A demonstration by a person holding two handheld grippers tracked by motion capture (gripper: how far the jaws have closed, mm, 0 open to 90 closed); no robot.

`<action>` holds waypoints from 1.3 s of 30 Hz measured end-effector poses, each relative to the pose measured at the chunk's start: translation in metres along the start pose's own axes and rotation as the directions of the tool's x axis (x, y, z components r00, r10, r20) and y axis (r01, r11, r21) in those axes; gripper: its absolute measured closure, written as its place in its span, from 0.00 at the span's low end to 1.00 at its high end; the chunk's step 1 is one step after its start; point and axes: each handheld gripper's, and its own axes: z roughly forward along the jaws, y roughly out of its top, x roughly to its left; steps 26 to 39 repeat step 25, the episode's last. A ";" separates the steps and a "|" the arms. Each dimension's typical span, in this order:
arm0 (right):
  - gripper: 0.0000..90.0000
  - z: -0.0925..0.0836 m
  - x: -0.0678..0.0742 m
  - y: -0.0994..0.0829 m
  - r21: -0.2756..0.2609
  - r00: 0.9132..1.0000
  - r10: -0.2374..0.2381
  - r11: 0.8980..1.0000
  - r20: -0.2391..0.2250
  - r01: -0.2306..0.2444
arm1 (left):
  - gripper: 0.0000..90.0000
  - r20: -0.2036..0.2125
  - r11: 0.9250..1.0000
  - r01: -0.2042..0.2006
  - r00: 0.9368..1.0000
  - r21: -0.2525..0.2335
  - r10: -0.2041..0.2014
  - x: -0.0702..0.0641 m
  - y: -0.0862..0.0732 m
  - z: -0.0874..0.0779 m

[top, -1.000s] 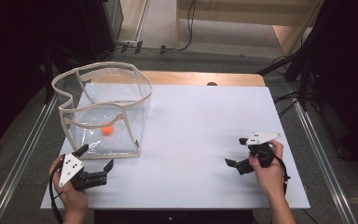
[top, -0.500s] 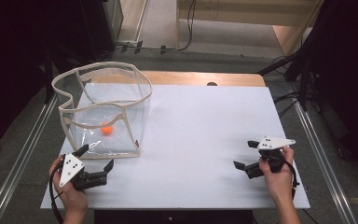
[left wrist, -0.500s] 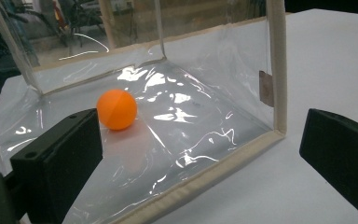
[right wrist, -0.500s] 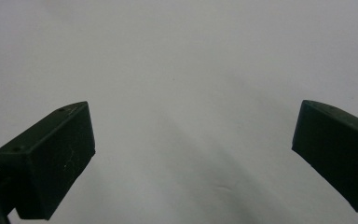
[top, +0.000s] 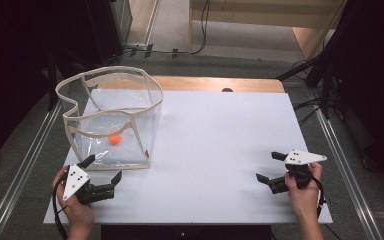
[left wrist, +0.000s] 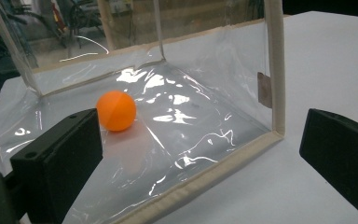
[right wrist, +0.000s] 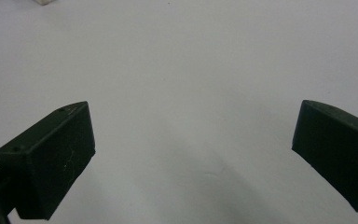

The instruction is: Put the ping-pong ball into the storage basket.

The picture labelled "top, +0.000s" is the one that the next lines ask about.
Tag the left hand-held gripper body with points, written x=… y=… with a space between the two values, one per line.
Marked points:
x=75 y=181

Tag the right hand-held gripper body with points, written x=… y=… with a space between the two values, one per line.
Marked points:
x=301 y=157

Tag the transparent plastic bag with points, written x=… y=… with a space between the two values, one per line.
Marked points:
x=126 y=153

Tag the orange ball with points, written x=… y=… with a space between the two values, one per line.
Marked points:
x=114 y=138

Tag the person's left hand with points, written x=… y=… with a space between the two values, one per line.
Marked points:
x=78 y=215

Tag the person's right hand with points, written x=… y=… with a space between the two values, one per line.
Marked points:
x=305 y=201

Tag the white board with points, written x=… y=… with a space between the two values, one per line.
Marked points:
x=213 y=133

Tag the black metal stand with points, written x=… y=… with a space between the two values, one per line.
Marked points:
x=51 y=86
x=296 y=70

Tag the dark curtain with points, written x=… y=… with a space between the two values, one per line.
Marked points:
x=10 y=66
x=373 y=83

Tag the wooden table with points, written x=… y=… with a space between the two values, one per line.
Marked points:
x=196 y=83

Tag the light wooden shelf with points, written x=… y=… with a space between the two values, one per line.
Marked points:
x=310 y=36

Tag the metal floor rail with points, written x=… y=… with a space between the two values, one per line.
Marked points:
x=20 y=173
x=346 y=173

